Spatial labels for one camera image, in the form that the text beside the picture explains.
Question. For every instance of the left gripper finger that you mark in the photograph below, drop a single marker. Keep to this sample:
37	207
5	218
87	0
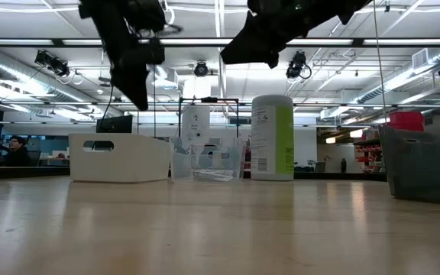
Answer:
130	84
144	84

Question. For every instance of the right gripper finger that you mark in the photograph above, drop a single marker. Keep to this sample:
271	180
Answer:
254	42
272	62

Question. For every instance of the black ceiling spotlight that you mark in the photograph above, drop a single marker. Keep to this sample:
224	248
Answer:
54	65
296	66

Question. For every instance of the black computer monitor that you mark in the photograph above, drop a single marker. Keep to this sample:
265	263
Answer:
115	124

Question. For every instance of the white paper sign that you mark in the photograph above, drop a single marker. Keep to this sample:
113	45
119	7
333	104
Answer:
196	122

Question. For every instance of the overhead light bar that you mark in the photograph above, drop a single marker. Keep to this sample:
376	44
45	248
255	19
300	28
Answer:
55	42

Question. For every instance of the white green wipes canister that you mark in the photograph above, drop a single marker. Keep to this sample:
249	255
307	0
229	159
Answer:
272	137

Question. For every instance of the clear plastic container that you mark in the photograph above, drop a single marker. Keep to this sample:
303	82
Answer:
208	156

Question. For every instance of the dark bottle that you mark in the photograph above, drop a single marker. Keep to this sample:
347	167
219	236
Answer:
343	166

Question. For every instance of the black storage shelf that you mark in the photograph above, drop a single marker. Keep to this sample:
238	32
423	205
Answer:
367	156

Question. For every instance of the red storage bin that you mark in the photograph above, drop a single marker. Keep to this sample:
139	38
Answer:
406	117
407	127

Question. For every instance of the grey plastic tray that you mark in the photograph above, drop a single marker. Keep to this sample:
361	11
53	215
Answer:
426	168

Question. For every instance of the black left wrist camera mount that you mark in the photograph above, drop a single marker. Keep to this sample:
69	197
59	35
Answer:
153	51

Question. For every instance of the black overhead camera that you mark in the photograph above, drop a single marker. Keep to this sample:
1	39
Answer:
201	69

